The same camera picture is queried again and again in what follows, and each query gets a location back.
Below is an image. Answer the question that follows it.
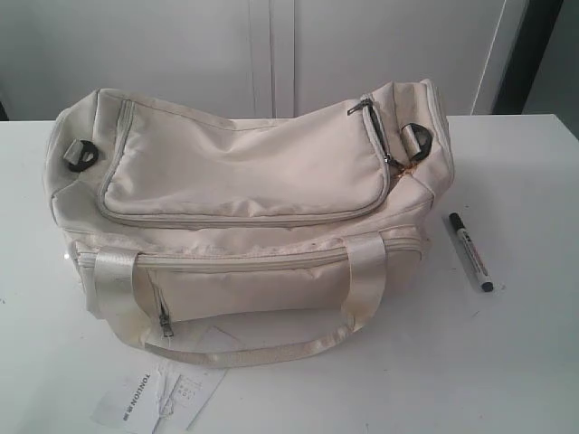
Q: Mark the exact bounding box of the small grey paper tag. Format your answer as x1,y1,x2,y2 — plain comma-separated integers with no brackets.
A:
156,362,227,429

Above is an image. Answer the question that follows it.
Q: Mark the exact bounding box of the black and white marker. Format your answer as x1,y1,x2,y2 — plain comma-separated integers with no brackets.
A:
449,212,494,293

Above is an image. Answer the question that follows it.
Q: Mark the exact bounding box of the cream fabric duffel bag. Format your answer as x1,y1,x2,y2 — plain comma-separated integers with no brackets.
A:
43,80,454,367

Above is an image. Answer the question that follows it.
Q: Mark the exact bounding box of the white Tonlion paper tag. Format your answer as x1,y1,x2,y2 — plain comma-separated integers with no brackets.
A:
90,362,169,431

